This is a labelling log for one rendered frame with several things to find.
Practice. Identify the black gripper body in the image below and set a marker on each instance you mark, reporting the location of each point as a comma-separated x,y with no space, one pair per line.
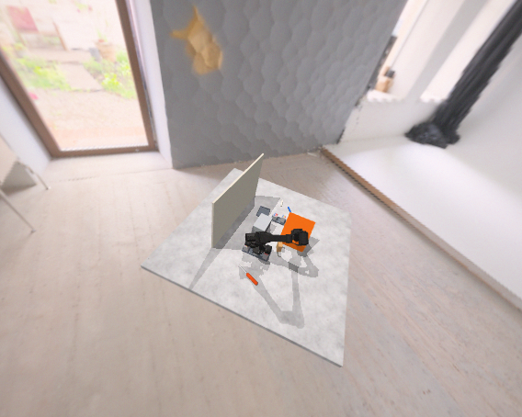
266,248

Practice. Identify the grey flat panel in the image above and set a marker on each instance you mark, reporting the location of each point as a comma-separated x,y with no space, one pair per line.
232,201

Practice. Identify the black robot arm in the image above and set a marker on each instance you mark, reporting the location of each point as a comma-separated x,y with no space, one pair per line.
263,237

